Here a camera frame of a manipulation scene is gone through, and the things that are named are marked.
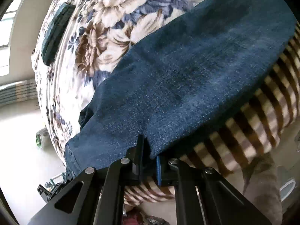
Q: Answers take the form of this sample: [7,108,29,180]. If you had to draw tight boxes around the blue denim jeans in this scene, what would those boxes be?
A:
[64,0,296,177]

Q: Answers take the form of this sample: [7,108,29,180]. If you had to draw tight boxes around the left striped curtain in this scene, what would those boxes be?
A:
[0,79,37,107]

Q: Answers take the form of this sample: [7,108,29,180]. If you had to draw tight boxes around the dark teal pillow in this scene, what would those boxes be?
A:
[41,3,76,66]

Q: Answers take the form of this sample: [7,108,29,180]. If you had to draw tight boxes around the floral fleece blanket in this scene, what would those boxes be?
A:
[30,0,300,207]

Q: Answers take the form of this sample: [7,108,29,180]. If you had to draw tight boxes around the window with white frame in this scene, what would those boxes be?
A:
[0,0,23,77]

